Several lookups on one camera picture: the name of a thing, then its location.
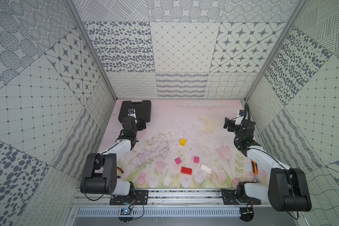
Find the white lego plate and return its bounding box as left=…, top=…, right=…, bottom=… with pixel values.
left=200, top=164, right=212, bottom=174

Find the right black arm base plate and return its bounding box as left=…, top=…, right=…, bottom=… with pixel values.
left=218, top=189, right=261, bottom=205

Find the right black round controller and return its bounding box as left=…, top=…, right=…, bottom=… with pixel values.
left=239, top=208, right=254, bottom=222

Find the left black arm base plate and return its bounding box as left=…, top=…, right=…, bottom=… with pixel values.
left=110, top=189, right=149, bottom=205

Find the aluminium extrusion rail frame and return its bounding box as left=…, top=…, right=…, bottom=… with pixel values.
left=69, top=187, right=275, bottom=208

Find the black plastic tool case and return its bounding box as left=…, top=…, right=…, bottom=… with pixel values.
left=118, top=100, right=152, bottom=122

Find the orange handled utility knife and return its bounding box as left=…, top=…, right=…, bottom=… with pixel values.
left=251, top=161, right=260, bottom=183

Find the pink floral table mat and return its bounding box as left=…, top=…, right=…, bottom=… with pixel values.
left=117, top=100, right=254, bottom=188

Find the yellow lego brick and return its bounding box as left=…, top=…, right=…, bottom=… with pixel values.
left=180, top=138, right=186, bottom=146

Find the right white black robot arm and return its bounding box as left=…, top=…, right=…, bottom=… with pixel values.
left=224, top=109, right=312, bottom=212

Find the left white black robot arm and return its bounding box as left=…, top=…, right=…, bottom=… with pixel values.
left=80, top=108, right=146, bottom=203

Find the red lego brick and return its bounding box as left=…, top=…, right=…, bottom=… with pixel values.
left=181, top=167, right=192, bottom=175

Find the left green circuit board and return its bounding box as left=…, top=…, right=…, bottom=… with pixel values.
left=118, top=208, right=134, bottom=223

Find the white slotted cable duct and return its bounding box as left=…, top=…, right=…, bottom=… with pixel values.
left=77, top=207, right=241, bottom=217

